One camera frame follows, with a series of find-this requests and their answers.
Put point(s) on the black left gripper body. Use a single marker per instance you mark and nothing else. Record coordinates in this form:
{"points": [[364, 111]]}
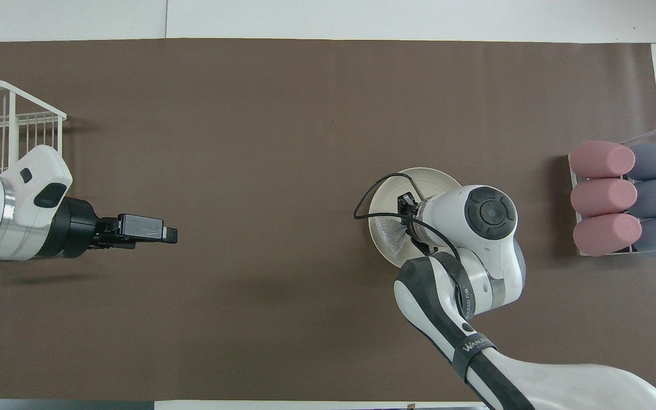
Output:
{"points": [[77, 228]]}

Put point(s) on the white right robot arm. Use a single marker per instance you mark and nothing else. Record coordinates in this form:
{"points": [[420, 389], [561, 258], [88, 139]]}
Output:
{"points": [[487, 216]]}

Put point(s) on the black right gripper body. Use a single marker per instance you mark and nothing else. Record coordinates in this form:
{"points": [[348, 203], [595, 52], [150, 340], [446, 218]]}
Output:
{"points": [[408, 206]]}

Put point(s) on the pink cup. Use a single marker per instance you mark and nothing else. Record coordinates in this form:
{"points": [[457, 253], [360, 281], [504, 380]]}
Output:
{"points": [[601, 159], [602, 197], [606, 234]]}

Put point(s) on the cream round plate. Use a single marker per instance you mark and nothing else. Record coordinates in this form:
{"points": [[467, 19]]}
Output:
{"points": [[388, 199]]}

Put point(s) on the silver mesh sponge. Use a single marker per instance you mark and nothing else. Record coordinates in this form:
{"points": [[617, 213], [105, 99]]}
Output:
{"points": [[392, 233]]}

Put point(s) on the brown table mat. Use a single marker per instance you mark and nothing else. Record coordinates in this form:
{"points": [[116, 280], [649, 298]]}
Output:
{"points": [[248, 142]]}

